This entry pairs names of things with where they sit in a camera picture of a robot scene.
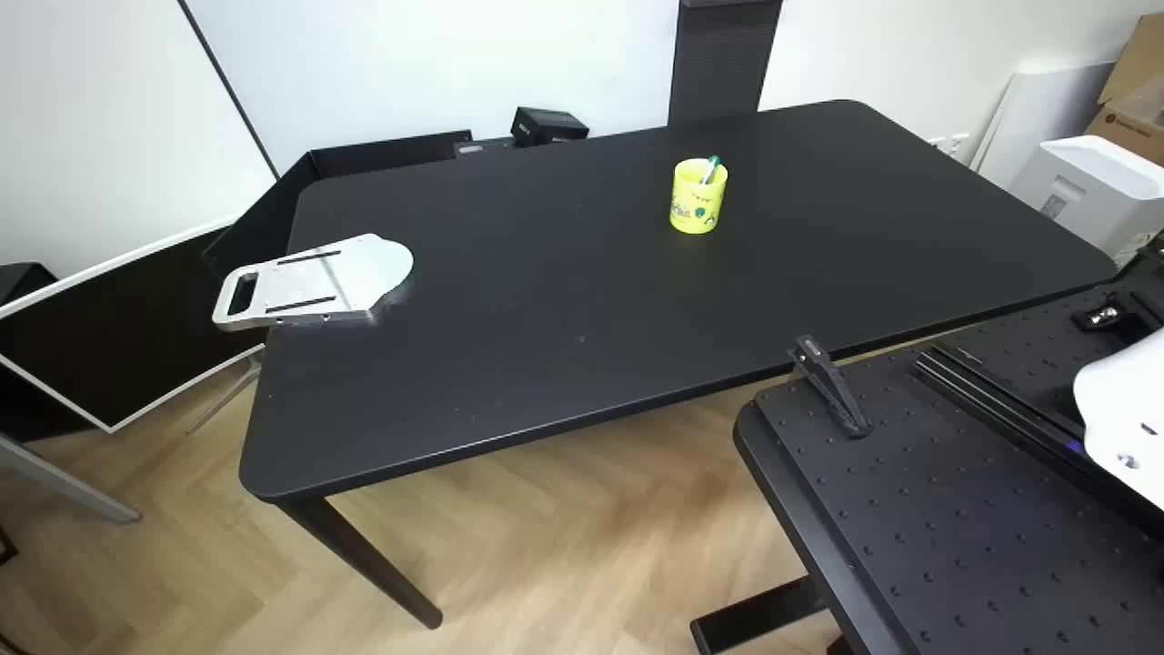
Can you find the green marker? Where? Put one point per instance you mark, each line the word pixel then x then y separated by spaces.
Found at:
pixel 711 164

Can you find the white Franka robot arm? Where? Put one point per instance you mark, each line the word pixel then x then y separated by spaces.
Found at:
pixel 1131 414

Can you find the yellow mug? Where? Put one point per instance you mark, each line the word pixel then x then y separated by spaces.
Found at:
pixel 699 202

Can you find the small black box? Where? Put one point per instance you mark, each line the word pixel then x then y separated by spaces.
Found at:
pixel 546 127

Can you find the black clamp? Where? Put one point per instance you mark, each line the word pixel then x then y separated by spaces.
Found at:
pixel 831 387

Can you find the large white whiteboard panel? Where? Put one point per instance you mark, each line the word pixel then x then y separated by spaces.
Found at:
pixel 460 67

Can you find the dark grey pillar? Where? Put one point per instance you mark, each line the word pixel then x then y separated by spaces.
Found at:
pixel 717 61

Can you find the black table leg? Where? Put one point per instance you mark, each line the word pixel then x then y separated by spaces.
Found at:
pixel 364 560

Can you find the black cart foot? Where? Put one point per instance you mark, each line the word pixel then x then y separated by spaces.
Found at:
pixel 750 621

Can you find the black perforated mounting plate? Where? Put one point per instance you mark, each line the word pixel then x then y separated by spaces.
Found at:
pixel 959 532

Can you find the white leaning board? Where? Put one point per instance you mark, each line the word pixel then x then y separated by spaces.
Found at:
pixel 1039 116

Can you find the white box appliance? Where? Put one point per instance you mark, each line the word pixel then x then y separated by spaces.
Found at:
pixel 1093 187

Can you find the grey metal leg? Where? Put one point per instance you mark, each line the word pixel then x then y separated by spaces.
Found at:
pixel 61 477

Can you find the brown cardboard box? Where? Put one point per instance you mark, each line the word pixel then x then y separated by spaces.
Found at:
pixel 1140 96

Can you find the black aluminium rail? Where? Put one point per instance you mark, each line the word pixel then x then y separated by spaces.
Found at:
pixel 994 397

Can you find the black monitor with white frame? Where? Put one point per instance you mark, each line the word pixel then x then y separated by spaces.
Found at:
pixel 110 339

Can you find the black bracket with silver knob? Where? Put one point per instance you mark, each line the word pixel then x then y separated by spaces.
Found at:
pixel 1121 312

